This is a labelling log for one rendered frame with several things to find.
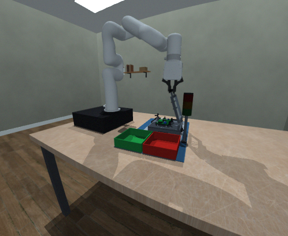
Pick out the red open-top bin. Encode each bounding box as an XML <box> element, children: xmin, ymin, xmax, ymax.
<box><xmin>142</xmin><ymin>131</ymin><xmax>181</xmax><ymax>160</ymax></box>

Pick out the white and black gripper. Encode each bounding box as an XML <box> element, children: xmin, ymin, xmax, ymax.
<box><xmin>162</xmin><ymin>59</ymin><xmax>184</xmax><ymax>93</ymax></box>

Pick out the green bin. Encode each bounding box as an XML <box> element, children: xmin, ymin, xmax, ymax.
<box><xmin>114</xmin><ymin>128</ymin><xmax>153</xmax><ymax>153</ymax></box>

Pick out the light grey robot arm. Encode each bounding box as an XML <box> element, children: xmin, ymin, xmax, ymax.
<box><xmin>101</xmin><ymin>15</ymin><xmax>182</xmax><ymax>112</ymax></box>

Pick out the green circuit board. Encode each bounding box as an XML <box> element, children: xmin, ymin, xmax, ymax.
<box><xmin>156</xmin><ymin>117</ymin><xmax>171</xmax><ymax>125</ymax></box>

